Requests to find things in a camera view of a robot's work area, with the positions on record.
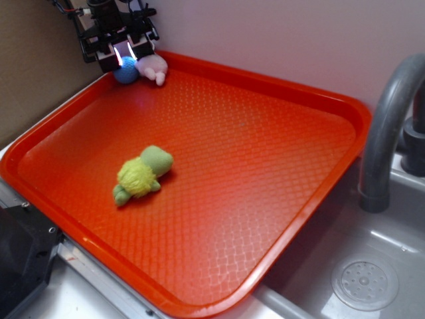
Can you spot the grey sink basin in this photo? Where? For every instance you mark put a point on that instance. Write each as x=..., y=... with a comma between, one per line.
x=299, y=284

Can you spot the blue textured ball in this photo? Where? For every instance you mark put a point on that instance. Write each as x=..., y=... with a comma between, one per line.
x=127, y=73

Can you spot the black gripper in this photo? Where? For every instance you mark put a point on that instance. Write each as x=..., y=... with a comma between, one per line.
x=111, y=27

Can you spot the sink drain strainer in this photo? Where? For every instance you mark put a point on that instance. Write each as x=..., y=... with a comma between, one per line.
x=364, y=282

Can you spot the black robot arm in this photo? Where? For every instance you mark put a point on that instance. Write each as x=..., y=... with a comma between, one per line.
x=112, y=27

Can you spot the dark grey faucet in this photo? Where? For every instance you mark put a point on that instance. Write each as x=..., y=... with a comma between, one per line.
x=397, y=125

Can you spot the red plastic tray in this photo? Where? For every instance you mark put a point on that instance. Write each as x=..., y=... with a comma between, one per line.
x=253, y=158

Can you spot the green plush turtle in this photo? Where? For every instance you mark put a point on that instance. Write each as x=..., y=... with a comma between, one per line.
x=139, y=176

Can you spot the pink plush bunny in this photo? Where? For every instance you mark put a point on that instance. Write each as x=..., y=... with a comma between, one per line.
x=153, y=67

